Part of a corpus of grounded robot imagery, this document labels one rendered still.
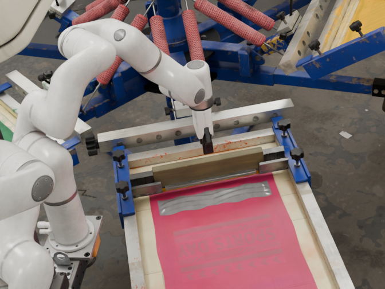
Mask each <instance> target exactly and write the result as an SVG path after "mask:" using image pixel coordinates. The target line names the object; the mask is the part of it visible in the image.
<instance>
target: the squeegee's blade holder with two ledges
mask: <svg viewBox="0 0 385 289"><path fill-rule="evenodd" d="M250 174H256V169H251V170H245V171H239V172H236V173H230V174H224V175H218V176H215V177H208V178H203V179H197V180H193V181H187V182H182V183H176V184H172V185H167V186H165V189H166V190H172V189H177V188H183V187H187V186H192V185H199V184H202V183H208V182H214V181H220V180H223V179H229V178H235V177H241V176H244V175H250Z"/></svg>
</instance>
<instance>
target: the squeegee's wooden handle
mask: <svg viewBox="0 0 385 289"><path fill-rule="evenodd" d="M260 162H264V152H263V150H262V147H255V148H251V149H246V150H240V151H233V152H230V153H224V154H218V155H212V156H209V157H203V158H197V159H191V160H188V161H181V162H175V163H170V164H166V165H160V166H154V167H152V172H153V176H154V182H161V184H162V189H163V188H165V186H167V185H172V184H176V183H182V182H187V181H193V180H197V179H203V178H208V177H215V176H218V175H224V174H230V173H236V172H239V171H245V170H251V169H256V171H257V170H259V168H258V164H259V163H260Z"/></svg>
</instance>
